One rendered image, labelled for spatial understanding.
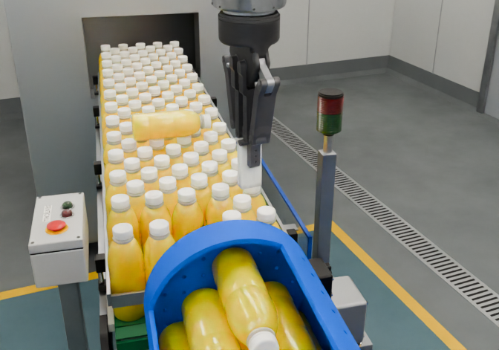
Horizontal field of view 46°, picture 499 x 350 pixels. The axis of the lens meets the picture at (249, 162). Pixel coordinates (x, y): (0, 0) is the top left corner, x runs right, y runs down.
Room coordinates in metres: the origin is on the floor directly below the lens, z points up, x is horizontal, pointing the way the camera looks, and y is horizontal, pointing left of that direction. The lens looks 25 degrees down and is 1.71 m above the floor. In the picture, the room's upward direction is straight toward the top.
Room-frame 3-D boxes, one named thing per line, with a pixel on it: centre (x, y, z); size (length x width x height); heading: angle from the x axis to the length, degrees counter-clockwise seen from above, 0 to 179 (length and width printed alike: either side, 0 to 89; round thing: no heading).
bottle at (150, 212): (1.14, 0.21, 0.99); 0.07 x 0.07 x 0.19
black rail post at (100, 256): (1.08, 0.33, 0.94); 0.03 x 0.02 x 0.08; 14
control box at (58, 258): (1.05, 0.39, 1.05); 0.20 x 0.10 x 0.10; 14
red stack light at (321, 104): (1.38, -0.20, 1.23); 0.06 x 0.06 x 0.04
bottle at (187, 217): (1.15, 0.14, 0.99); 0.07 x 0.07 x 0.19
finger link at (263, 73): (0.69, -0.01, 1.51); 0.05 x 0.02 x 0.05; 24
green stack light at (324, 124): (1.38, -0.20, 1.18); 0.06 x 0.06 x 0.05
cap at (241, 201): (1.12, 0.02, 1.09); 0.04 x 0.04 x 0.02
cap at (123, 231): (1.00, 0.25, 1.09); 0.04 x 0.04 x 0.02
